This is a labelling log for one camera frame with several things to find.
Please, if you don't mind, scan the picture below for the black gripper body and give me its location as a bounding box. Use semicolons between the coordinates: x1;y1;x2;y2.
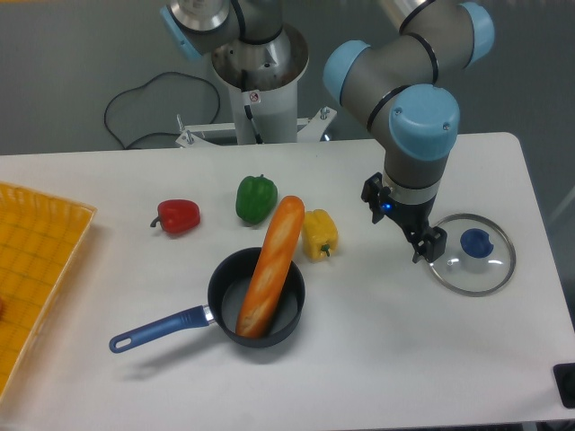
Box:
379;187;435;237

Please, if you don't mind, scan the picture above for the black device at table edge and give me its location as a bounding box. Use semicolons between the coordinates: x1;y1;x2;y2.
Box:
553;363;575;409

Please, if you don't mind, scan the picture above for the red bell pepper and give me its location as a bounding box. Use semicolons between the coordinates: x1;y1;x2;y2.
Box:
150;199;201;235

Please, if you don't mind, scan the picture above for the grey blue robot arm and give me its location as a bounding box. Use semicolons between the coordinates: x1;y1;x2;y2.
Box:
160;1;494;263

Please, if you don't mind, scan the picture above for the yellow plastic basket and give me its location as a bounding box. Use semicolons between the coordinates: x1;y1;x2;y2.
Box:
1;182;97;394

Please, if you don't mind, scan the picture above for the black cable on floor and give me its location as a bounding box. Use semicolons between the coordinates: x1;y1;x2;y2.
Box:
103;71;221;150

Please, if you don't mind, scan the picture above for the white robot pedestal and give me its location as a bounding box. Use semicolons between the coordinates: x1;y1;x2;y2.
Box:
174;24;338;148

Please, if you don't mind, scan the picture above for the glass pot lid blue knob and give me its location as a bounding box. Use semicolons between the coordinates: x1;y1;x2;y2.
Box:
427;213;517;298

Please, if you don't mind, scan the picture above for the yellow bell pepper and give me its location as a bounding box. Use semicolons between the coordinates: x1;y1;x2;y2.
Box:
302;209;339;261

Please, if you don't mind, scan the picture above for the dark pot blue handle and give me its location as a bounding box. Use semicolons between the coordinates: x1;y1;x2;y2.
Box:
109;247;305;354

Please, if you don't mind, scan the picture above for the orange baguette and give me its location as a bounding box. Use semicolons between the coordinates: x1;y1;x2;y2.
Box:
235;196;305;339

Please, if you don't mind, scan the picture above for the green bell pepper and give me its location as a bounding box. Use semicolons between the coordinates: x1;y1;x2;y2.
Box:
235;175;278;225

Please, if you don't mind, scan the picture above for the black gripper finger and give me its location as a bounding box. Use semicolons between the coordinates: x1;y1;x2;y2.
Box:
411;226;447;263
361;173;390;224

